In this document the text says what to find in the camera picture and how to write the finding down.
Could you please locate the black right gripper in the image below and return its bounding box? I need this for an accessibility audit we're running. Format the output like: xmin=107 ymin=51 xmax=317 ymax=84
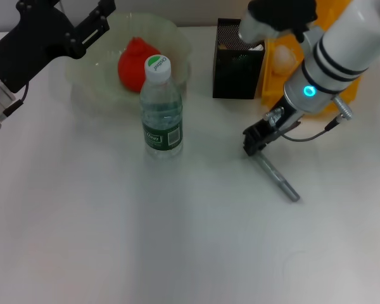
xmin=243 ymin=96 xmax=303 ymax=157

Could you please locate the yellow plastic bin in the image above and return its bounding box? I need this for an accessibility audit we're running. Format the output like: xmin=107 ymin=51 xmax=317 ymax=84
xmin=261 ymin=0 xmax=362 ymax=118

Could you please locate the clear green-label water bottle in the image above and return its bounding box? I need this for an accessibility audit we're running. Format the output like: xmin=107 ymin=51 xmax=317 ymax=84
xmin=139 ymin=54 xmax=184 ymax=159

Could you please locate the white paper ball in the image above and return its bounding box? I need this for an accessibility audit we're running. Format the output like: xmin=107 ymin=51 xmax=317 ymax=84
xmin=273 ymin=44 xmax=297 ymax=76

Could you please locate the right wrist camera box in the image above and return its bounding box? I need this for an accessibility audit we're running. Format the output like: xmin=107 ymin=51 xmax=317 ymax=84
xmin=239 ymin=0 xmax=317 ymax=44

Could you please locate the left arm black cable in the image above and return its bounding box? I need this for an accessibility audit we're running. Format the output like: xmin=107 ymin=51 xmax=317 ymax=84
xmin=1 ymin=82 xmax=30 ymax=117

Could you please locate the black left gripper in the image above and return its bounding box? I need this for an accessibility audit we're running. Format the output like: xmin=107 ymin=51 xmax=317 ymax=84
xmin=0 ymin=0 xmax=117 ymax=94

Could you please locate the grey marker pen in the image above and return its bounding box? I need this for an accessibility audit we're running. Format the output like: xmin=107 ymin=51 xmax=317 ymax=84
xmin=255 ymin=150 xmax=301 ymax=203

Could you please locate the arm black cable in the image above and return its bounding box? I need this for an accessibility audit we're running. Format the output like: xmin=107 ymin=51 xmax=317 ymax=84
xmin=1 ymin=82 xmax=30 ymax=117
xmin=280 ymin=96 xmax=354 ymax=142

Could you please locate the green glass fruit plate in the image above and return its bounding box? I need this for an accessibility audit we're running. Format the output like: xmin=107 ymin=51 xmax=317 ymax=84
xmin=65 ymin=12 xmax=194 ymax=120

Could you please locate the red-orange toy orange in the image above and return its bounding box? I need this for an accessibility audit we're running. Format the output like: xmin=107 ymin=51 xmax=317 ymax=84
xmin=118 ymin=36 xmax=162 ymax=93

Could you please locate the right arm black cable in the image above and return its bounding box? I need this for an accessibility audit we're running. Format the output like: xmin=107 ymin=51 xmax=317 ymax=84
xmin=280 ymin=96 xmax=354 ymax=142

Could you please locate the black mesh pen holder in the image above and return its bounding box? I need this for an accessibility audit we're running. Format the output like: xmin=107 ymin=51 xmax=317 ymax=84
xmin=212 ymin=18 xmax=267 ymax=100

